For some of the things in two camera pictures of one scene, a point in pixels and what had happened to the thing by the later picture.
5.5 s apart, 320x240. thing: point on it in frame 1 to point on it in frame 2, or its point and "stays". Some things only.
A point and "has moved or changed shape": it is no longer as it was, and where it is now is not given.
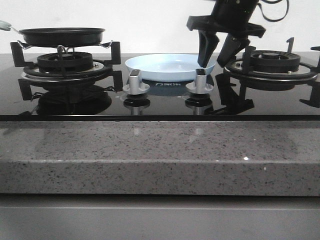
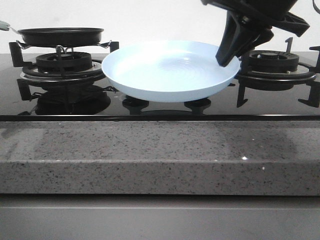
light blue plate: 167,67 has moved or changed shape
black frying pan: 61,37 stays
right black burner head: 274,61 stays
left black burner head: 65,62 stays
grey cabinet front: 36,216 stays
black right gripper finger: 208,41 to 236,38
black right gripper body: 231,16 to 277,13
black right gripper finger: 232,45 to 254,36
